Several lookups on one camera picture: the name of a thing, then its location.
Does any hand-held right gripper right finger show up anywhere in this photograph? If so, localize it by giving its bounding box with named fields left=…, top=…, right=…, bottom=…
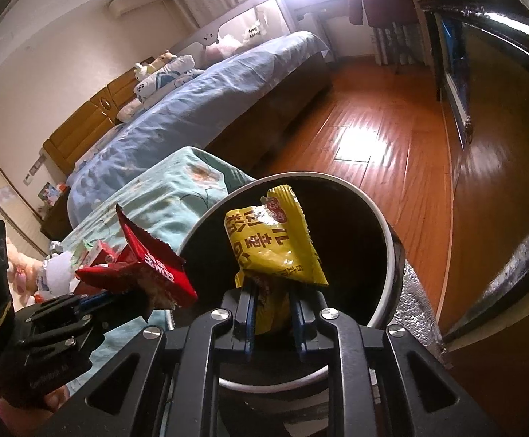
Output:
left=289, top=286, right=503, bottom=437

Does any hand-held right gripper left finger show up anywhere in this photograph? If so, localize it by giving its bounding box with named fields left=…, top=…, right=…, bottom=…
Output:
left=30, top=284, right=259, bottom=437

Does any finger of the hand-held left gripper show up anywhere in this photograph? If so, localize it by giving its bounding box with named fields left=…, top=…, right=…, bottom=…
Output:
left=15, top=292, right=154, bottom=366
left=16, top=291, right=120, bottom=329

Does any yellow snack wrapper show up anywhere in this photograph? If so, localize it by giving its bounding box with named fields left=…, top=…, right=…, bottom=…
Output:
left=224, top=184, right=329, bottom=336

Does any black bin with white rim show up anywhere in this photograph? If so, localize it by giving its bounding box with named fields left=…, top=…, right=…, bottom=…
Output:
left=172, top=170, right=406, bottom=420

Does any red snack wrapper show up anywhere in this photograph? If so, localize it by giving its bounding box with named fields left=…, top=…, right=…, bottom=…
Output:
left=74, top=204, right=199, bottom=309

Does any person's left hand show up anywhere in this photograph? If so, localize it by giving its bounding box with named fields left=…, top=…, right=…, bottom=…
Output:
left=43, top=385, right=70, bottom=410

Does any pink soft toy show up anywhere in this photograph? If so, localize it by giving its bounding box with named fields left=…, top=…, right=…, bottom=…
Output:
left=5, top=238, right=47, bottom=307

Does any white crumpled paper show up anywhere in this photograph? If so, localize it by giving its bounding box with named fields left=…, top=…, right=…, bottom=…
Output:
left=40, top=249, right=82, bottom=298

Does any red and green carton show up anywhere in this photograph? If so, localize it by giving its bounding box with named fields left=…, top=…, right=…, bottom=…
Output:
left=81, top=240, right=125, bottom=268

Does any dark nightstand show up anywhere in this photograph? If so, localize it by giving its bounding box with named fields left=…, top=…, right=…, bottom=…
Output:
left=40, top=186, right=73, bottom=243

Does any silver foil mat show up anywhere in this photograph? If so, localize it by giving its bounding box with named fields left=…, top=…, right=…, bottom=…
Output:
left=391, top=259, right=453, bottom=370

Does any teal floral blanket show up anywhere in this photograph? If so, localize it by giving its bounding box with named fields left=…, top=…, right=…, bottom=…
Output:
left=59, top=146, right=257, bottom=374

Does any wooden headboard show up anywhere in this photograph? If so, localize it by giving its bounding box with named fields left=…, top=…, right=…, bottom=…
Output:
left=42, top=57, right=157, bottom=177

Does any small pale pillow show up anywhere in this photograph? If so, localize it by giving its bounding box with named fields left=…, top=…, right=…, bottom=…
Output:
left=116, top=98, right=148, bottom=122

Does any blue duvet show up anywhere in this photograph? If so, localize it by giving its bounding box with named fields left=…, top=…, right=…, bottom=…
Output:
left=66, top=31, right=332, bottom=234

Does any blue patterned pillow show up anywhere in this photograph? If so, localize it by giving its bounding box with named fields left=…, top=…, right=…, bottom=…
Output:
left=133, top=55, right=204, bottom=103

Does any yellow and white plush toy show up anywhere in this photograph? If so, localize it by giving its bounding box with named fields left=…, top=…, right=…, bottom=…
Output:
left=132, top=49, right=177, bottom=79

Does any black glossy cabinet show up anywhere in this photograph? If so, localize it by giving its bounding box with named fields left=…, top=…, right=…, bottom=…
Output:
left=417, top=0, right=529, bottom=343

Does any pink plush toy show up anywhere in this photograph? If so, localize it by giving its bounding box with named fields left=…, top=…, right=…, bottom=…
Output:
left=202, top=33, right=243, bottom=63

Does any striped hanging cloth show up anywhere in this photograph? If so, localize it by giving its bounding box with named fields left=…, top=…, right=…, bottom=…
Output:
left=371, top=22, right=426, bottom=68

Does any white air conditioner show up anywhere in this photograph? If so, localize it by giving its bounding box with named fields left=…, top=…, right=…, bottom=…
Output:
left=108, top=0, right=166, bottom=17

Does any dark wooden bed frame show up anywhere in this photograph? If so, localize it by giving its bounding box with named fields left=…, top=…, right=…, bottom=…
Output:
left=210, top=49, right=337, bottom=179

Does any grey bed guard rail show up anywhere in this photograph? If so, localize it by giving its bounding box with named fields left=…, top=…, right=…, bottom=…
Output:
left=172, top=0, right=293, bottom=56

